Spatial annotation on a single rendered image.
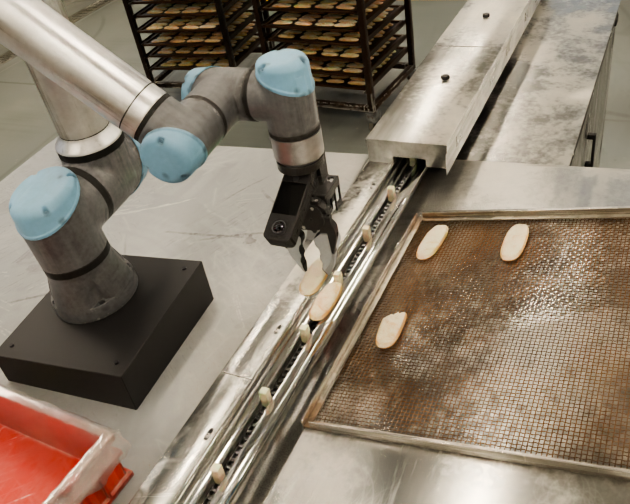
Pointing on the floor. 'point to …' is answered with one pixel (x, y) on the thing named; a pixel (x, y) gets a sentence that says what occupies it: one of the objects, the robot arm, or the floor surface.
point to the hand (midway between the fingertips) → (314, 269)
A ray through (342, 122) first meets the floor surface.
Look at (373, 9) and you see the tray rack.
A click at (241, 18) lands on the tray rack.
